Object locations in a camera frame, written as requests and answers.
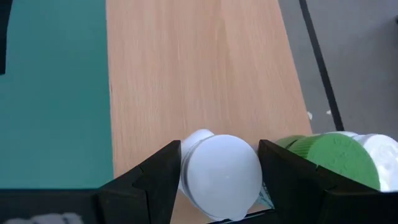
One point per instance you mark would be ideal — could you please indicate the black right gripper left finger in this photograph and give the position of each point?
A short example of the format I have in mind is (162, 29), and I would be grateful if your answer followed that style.
(149, 193)

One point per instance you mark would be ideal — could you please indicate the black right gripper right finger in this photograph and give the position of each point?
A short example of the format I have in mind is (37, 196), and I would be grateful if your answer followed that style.
(304, 193)

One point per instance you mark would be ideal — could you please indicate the green cap supplement bottle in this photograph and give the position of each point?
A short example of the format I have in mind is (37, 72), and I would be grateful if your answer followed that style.
(339, 158)

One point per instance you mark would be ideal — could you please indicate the small white pill bottle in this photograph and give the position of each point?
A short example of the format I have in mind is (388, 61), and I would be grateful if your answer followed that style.
(197, 140)

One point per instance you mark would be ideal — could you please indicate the white bottle with printed label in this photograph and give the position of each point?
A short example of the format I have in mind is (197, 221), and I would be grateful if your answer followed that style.
(222, 177)

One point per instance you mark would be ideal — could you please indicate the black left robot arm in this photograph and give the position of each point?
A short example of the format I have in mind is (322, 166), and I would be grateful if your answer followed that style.
(4, 31)

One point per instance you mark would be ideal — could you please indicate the wooden shelf black metal legs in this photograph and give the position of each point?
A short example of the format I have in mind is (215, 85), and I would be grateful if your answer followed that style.
(202, 62)

